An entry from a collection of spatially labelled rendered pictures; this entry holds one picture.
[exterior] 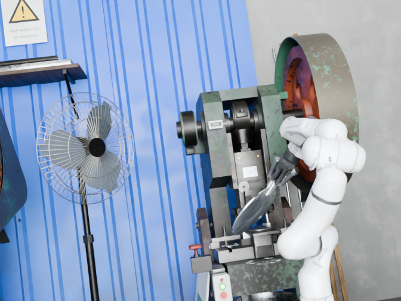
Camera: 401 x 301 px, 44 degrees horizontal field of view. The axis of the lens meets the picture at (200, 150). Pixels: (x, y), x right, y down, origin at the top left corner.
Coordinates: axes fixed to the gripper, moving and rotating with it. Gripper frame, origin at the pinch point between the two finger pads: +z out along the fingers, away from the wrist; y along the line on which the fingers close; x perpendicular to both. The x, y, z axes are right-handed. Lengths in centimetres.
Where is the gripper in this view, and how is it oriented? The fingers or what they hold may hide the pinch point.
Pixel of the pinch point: (270, 187)
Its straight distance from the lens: 234.4
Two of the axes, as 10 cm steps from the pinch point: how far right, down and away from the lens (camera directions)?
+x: -5.5, 0.1, -8.3
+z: -4.9, 8.1, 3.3
